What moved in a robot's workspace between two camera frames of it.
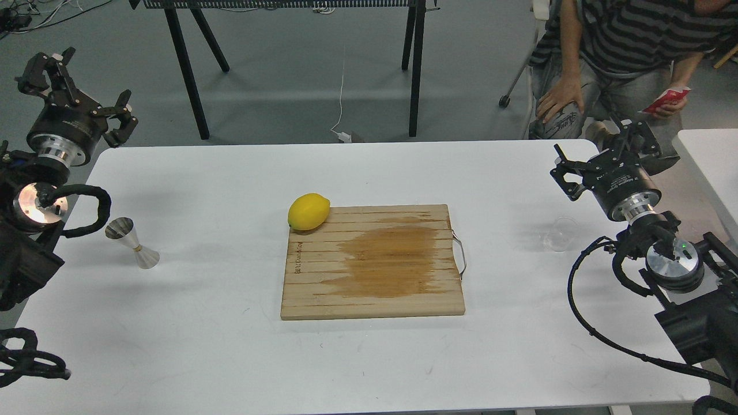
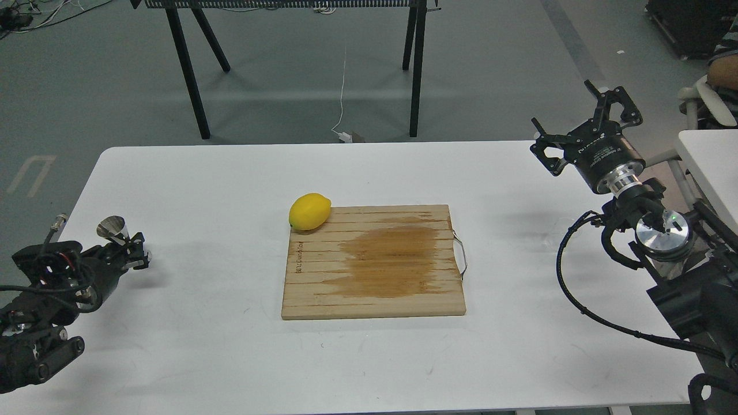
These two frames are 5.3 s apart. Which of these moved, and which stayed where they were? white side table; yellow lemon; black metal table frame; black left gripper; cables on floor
Moved: black left gripper
Stayed: cables on floor; white side table; yellow lemon; black metal table frame
